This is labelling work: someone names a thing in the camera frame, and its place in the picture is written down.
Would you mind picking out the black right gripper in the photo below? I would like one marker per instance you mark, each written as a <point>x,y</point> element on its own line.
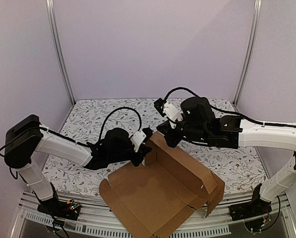
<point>171,131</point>

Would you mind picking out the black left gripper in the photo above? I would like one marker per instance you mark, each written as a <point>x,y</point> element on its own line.
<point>143,150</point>

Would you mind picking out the brown cardboard box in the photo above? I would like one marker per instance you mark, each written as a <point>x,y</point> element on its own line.
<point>163,188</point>

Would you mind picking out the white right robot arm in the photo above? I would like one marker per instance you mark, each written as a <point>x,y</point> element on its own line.
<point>197,124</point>

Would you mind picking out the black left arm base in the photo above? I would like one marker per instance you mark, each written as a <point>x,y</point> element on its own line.
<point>56,208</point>

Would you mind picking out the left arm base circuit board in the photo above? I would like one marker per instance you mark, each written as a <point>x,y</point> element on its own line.
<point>72,205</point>

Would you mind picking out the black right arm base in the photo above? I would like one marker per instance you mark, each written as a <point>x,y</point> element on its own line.
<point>255,207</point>

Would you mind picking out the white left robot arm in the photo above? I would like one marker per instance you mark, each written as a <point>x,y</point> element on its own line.
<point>30,136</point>

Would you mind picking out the floral patterned table mat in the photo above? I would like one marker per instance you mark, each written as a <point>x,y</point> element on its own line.
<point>241,169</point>

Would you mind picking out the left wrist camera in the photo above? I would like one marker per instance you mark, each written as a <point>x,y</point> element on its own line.
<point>137,139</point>

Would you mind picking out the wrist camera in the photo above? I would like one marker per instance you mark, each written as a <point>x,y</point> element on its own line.
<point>168,111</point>
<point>137,139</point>

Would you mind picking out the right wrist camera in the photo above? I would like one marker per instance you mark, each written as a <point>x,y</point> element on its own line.
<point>168,111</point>

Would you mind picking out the aluminium front table rail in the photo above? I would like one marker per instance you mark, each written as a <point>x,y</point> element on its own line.
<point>96,220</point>

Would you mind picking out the right aluminium corner post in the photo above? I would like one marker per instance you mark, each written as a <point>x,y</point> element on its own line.
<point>249,51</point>

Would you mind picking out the aluminium corner post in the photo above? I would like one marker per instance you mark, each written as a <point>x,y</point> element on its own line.
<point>249,51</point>
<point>58,50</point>

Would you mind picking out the left aluminium corner post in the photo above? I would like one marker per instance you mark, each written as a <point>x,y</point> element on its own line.
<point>58,50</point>

